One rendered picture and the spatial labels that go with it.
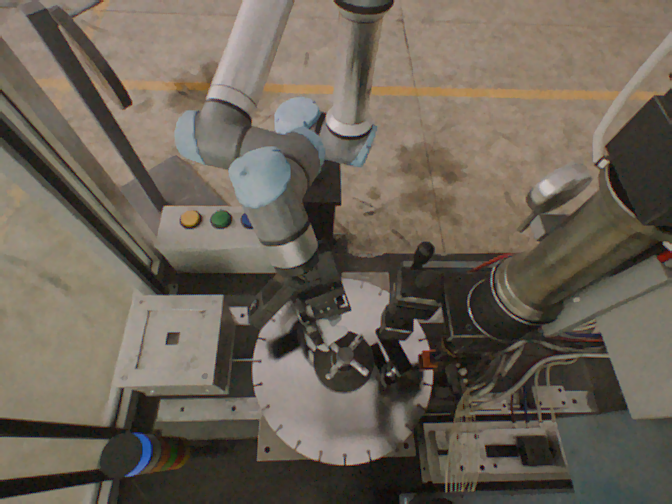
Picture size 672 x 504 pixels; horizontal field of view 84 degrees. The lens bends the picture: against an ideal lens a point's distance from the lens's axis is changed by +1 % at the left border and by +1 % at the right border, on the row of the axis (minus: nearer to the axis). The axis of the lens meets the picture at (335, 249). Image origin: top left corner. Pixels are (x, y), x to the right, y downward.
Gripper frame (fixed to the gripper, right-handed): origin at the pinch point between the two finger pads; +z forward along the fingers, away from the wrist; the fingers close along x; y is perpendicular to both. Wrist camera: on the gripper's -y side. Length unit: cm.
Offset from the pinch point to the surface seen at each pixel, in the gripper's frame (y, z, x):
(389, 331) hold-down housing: 11.1, -7.6, -9.3
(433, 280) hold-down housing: 16.4, -20.7, -16.3
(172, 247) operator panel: -25.3, -12.8, 32.0
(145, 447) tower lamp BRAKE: -21.4, -13.1, -17.1
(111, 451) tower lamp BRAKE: -24.3, -14.9, -17.3
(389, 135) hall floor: 69, 31, 168
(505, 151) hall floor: 129, 57, 145
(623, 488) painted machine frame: 22.6, -9.7, -36.1
